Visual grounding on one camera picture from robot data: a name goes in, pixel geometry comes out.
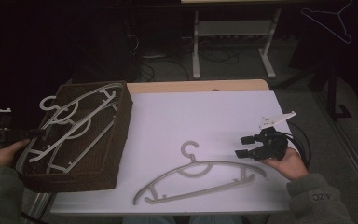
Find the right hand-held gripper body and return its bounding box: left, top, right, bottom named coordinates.
left=250, top=110, right=296, bottom=161

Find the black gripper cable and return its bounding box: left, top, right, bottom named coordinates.
left=286, top=121, right=312, bottom=170

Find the brown woven basket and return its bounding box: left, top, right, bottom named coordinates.
left=16, top=80, right=134, bottom=194

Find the white table cover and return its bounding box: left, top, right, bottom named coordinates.
left=50, top=89, right=294, bottom=215

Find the grey plastic clothes hanger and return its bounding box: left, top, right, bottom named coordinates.
left=16, top=82, right=125, bottom=174
left=27, top=90, right=119, bottom=174
left=132, top=140, right=268, bottom=206

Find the metal table frame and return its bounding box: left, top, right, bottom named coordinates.
left=27, top=191, right=58, bottom=220

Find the thin wire clothes hanger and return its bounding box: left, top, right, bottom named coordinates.
left=300, top=0, right=354, bottom=45

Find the white metal desk frame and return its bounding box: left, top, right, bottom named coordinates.
left=191, top=8, right=282, bottom=80

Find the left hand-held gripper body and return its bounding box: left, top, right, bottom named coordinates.
left=0, top=106, right=30, bottom=149

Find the black floor cable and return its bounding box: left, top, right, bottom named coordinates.
left=137, top=56, right=191, bottom=82

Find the black stand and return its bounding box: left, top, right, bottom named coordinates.
left=274, top=62, right=352, bottom=121

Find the person's right hand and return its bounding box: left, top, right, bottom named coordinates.
left=260, top=146, right=310, bottom=182

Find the white power strip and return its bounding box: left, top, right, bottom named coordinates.
left=142, top=53, right=168, bottom=61

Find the metal floor rail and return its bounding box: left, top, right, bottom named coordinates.
left=313, top=92, right=358, bottom=209

